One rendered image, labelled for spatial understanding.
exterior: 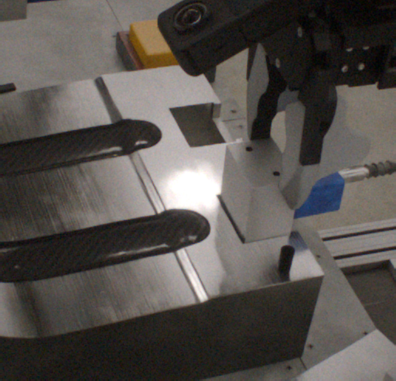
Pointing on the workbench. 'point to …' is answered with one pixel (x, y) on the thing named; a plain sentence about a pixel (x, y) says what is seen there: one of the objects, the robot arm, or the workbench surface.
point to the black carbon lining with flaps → (95, 241)
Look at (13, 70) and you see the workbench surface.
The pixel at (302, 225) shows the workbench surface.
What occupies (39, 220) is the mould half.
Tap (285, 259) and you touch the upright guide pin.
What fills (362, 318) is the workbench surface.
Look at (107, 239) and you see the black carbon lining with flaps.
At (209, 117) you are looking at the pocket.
